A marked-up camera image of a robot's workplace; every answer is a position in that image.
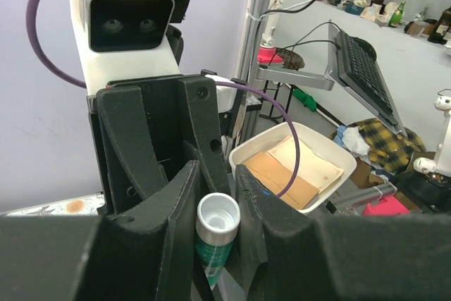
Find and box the floral patterned table mat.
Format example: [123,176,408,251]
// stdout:
[6,197,104,216]

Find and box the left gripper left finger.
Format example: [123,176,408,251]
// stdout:
[1,161,200,300]

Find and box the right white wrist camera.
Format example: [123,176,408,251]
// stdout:
[70,0,190,95]

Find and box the aluminium frame post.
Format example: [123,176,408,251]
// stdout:
[232,0,279,143]

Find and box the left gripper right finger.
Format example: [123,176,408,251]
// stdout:
[234,165,450,300]

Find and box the black keyboard on stand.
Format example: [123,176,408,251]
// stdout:
[328,23,407,135]

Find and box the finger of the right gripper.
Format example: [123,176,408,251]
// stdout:
[178,75,231,195]
[96,86,168,209]

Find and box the yellow plaid cloth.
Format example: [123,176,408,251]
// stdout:
[352,118,426,173]

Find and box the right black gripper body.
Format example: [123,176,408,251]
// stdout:
[87,73,213,216]

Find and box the green white glue stick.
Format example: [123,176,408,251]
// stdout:
[195,192,241,288]

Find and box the white tray with envelopes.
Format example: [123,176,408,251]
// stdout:
[228,123,357,214]

